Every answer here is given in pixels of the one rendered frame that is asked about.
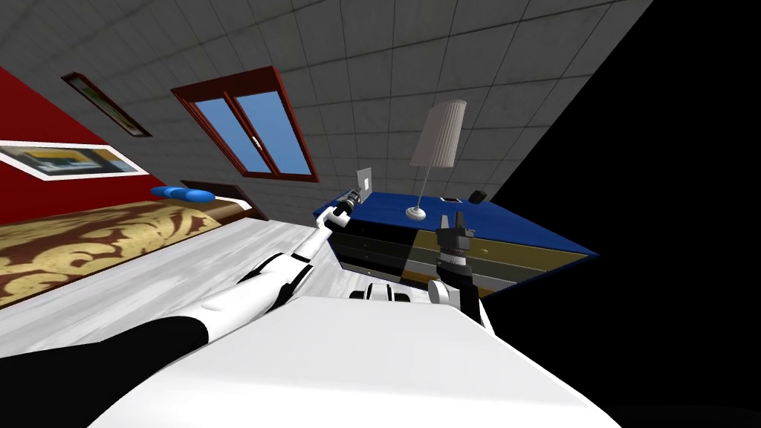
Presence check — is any white framed wall picture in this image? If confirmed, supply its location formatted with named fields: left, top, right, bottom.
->
left=0, top=140, right=150, bottom=182

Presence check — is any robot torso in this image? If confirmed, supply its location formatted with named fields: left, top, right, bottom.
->
left=88, top=282, right=623, bottom=428

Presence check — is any red framed window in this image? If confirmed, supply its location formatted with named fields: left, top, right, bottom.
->
left=170, top=65, right=321, bottom=184

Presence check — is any blue top dresser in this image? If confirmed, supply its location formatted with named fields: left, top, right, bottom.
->
left=313, top=189, right=599, bottom=299

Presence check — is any bed with patterned cover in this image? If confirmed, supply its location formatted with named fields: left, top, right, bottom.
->
left=0, top=180, right=270, bottom=310

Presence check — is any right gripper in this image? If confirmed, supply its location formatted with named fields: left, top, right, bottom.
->
left=436, top=210, right=476, bottom=253

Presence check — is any dark framed wall picture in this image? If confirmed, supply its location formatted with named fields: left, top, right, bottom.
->
left=60, top=71, right=153, bottom=139

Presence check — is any white table lamp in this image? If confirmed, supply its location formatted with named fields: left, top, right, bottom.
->
left=405, top=99, right=468, bottom=222

